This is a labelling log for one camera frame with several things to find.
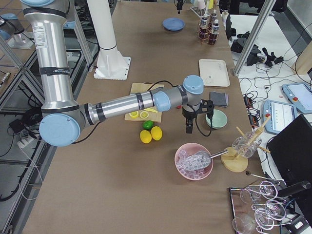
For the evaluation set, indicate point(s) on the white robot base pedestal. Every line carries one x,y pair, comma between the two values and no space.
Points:
111,64

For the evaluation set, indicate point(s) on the wine glass rack tray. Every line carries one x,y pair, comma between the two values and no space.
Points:
261,209

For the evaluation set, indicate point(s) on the lemon half upper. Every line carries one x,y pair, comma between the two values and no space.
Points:
134,114

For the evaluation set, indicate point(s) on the drink bottle lower outer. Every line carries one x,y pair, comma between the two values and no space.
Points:
213,16

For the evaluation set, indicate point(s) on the yellow plastic knife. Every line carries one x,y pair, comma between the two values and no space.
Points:
151,110

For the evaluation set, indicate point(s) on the wooden cutting board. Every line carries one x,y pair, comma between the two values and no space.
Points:
142,89

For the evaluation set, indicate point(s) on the mint green bowl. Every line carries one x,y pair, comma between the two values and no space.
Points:
219,119

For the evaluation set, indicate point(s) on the wooden mug tree stand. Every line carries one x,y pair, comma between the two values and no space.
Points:
236,159

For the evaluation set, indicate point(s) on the whole yellow lemon upper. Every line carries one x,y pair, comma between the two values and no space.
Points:
156,133

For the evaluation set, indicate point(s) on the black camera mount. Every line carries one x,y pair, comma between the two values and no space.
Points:
206,107

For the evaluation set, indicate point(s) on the teach pendant near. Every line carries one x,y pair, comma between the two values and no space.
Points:
282,114

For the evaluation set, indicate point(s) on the drink bottle lower middle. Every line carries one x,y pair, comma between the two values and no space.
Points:
214,32

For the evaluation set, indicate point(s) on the teach pendant far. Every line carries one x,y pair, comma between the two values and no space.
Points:
300,95

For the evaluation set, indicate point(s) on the teach pendant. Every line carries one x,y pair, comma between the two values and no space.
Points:
300,95
282,114

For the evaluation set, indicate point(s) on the cream rabbit tray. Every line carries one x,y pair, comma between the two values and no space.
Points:
214,72

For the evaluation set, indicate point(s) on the lemon half lower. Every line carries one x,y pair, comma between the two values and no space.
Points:
144,114

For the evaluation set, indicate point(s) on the lemon half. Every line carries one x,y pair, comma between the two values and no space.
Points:
144,114
134,114

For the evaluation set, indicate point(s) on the green lime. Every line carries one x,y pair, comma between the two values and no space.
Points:
148,125

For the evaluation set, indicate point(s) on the blue plate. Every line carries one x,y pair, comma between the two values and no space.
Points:
173,24

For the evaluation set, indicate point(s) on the black laptop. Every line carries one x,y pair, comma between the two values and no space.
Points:
291,151

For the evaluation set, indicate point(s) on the pink bowl with ice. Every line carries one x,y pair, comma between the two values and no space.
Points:
185,151

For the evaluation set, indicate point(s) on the aluminium frame post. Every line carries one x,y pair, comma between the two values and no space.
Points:
259,23

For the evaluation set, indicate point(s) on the drink bottle top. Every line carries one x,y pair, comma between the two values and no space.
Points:
203,28

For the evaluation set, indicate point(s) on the metal ice scoop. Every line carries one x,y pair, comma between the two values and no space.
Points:
201,160

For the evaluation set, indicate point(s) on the drink bottle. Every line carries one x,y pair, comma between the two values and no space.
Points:
214,32
203,28
213,16

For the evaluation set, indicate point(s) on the copper wire bottle rack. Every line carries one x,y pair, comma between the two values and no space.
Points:
209,30

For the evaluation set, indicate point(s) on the grey folded cloth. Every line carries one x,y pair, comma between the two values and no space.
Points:
219,99

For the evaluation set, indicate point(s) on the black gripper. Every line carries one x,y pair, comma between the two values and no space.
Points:
188,114

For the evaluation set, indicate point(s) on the glass mug on stand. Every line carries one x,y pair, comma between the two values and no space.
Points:
247,144

